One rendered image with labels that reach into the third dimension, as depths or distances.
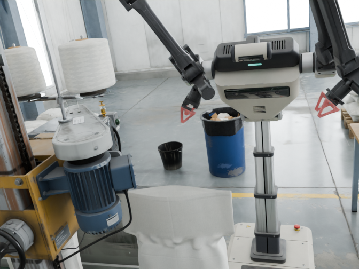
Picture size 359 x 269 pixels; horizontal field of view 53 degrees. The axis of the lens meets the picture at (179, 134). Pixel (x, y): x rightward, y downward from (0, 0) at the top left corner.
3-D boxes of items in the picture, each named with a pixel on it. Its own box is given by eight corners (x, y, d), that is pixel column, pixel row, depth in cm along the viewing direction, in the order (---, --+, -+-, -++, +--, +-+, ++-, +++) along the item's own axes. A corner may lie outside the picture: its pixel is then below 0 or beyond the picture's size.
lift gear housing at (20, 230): (38, 246, 116) (29, 218, 112) (27, 258, 110) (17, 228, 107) (10, 245, 118) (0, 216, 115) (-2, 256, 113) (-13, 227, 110)
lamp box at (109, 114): (120, 129, 170) (116, 111, 167) (116, 132, 165) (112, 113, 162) (106, 129, 172) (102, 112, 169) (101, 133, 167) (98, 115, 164)
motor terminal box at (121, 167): (136, 182, 126) (131, 152, 122) (139, 195, 117) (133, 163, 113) (113, 186, 125) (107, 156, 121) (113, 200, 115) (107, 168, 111)
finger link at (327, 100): (312, 112, 137) (330, 94, 133) (310, 108, 143) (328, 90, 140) (326, 124, 137) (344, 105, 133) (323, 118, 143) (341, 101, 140)
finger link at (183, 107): (173, 120, 152) (182, 102, 148) (177, 115, 159) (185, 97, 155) (188, 128, 152) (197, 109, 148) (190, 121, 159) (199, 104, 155)
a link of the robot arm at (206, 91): (197, 59, 146) (180, 72, 147) (205, 70, 137) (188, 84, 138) (211, 79, 153) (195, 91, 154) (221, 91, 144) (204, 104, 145)
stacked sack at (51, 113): (93, 114, 502) (91, 104, 497) (77, 124, 462) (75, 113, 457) (51, 116, 519) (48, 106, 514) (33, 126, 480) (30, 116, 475)
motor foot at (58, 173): (86, 183, 121) (80, 159, 118) (68, 201, 110) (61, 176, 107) (62, 183, 123) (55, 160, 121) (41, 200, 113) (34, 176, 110)
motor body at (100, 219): (130, 212, 128) (117, 148, 119) (113, 239, 114) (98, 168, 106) (92, 212, 132) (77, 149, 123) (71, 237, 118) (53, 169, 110)
